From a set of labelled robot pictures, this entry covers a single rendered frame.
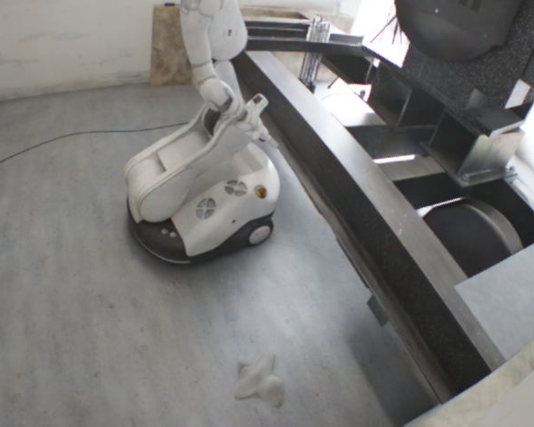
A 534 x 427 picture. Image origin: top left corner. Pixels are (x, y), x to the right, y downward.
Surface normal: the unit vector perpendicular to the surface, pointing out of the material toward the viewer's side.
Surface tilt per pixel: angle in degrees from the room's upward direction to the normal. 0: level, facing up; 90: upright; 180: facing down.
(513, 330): 0
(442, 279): 0
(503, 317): 0
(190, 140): 21
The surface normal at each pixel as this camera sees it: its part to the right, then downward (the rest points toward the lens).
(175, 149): -0.15, -0.61
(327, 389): 0.17, -0.74
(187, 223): -0.37, -0.44
